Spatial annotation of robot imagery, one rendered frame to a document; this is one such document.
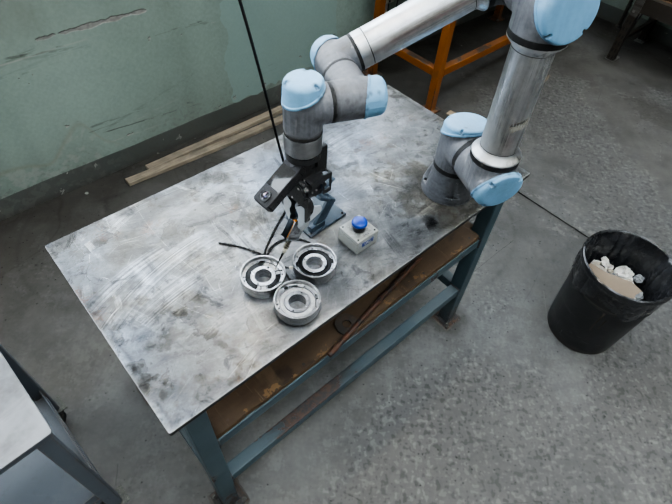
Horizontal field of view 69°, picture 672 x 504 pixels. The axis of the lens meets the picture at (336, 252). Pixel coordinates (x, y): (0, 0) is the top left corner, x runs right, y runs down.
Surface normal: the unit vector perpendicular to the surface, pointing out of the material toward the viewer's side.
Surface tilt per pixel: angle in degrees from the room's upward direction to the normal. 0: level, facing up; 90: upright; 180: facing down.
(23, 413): 0
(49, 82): 90
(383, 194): 0
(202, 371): 0
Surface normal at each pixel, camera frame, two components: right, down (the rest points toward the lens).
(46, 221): 0.05, -0.64
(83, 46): 0.66, 0.60
